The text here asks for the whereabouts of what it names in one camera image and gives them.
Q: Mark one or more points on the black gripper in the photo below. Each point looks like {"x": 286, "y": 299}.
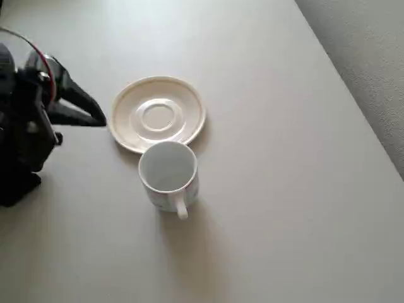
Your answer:
{"x": 70, "y": 100}

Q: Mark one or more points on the white ceramic mug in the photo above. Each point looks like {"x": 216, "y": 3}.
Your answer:
{"x": 167, "y": 167}

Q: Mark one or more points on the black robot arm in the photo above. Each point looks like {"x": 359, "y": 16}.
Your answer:
{"x": 15, "y": 189}

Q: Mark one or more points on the white saucer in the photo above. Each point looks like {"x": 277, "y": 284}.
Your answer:
{"x": 158, "y": 115}

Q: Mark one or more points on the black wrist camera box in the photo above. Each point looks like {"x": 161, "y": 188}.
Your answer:
{"x": 34, "y": 142}

